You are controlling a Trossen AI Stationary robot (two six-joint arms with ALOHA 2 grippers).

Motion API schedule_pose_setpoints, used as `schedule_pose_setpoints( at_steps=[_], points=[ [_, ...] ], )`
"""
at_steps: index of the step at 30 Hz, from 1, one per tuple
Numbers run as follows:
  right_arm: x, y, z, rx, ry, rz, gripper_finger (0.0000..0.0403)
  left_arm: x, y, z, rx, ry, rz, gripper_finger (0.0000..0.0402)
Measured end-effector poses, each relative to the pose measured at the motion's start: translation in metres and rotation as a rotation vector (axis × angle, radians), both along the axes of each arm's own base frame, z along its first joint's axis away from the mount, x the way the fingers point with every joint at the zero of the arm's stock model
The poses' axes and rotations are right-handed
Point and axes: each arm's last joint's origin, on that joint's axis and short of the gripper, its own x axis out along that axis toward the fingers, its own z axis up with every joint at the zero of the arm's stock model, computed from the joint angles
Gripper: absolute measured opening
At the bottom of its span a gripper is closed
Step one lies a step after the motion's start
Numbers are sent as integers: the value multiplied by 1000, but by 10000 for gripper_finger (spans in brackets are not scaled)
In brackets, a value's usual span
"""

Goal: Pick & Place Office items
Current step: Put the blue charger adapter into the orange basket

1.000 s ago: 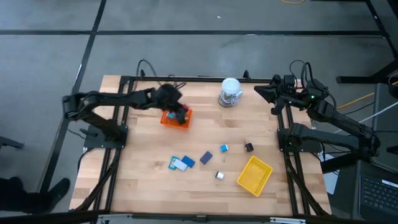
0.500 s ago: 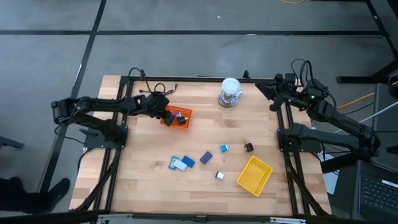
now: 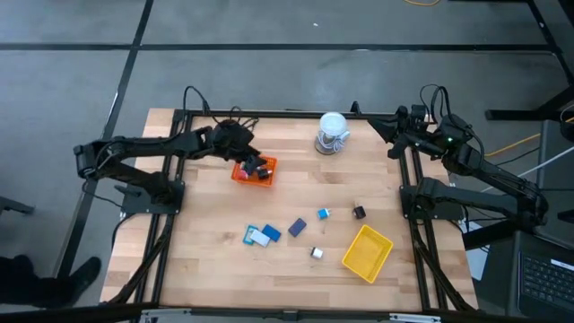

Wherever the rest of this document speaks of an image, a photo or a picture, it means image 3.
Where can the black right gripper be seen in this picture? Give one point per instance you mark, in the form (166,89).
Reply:
(414,132)

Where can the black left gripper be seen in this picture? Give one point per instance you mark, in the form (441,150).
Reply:
(244,148)

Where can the small pink office item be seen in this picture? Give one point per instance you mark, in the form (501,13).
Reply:
(242,175)

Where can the teal box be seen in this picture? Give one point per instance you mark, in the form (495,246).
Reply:
(246,233)

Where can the bright blue box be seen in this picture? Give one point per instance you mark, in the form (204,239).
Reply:
(272,232)

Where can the navy box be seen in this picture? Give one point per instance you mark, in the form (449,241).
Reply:
(297,227)

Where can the small blue white office item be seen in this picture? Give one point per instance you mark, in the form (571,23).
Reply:
(324,213)

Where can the small black brown office item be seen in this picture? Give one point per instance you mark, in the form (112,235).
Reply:
(359,212)

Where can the small white black office item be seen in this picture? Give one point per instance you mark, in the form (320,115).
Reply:
(316,253)

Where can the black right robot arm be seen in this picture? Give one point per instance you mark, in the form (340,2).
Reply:
(484,168)

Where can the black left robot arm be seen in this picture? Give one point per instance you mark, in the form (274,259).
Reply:
(148,143)

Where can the orange plastic mesh basket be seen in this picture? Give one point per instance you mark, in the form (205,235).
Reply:
(251,181)

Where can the white mushroom table lamp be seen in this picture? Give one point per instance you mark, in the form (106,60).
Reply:
(333,123)

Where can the yellow plastic mesh basket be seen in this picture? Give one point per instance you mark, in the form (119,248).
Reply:
(367,253)

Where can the black neighbouring table leg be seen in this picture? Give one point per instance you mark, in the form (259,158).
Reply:
(515,115)

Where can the black side desk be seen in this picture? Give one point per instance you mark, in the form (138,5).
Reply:
(558,211)

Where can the black laptop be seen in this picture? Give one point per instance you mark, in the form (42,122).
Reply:
(547,280)

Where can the person's foot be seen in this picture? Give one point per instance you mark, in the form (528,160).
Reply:
(45,285)

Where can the grey chair leg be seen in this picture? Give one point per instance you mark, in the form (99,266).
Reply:
(15,206)

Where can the black aluminium table frame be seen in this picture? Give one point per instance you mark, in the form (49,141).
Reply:
(291,115)

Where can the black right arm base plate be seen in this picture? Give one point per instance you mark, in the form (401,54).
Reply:
(408,212)

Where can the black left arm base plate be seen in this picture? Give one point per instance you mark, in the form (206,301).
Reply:
(134,205)

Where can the silver metal bracket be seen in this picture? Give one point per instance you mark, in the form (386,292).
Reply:
(412,317)
(166,314)

